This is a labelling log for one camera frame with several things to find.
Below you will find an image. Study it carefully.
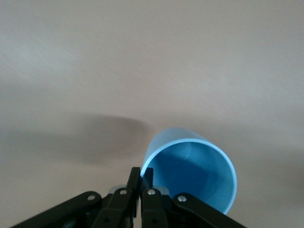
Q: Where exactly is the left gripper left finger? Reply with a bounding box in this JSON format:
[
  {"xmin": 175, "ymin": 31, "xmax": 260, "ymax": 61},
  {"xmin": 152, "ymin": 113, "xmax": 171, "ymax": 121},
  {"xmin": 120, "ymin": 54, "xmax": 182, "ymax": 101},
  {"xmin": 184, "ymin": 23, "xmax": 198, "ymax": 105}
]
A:
[{"xmin": 9, "ymin": 167, "xmax": 141, "ymax": 228}]

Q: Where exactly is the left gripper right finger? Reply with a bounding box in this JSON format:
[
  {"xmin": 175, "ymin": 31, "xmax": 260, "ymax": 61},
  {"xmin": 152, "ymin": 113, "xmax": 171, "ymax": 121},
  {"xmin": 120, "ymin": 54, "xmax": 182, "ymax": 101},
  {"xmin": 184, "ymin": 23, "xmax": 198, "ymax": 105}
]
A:
[{"xmin": 141, "ymin": 167, "xmax": 243, "ymax": 228}]

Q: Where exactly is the light blue plastic cup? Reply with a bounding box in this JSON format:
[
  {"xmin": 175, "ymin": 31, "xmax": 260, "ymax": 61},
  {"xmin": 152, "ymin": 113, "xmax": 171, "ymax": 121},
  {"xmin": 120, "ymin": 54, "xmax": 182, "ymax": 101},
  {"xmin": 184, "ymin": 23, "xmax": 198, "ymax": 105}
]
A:
[{"xmin": 142, "ymin": 127, "xmax": 238, "ymax": 216}]

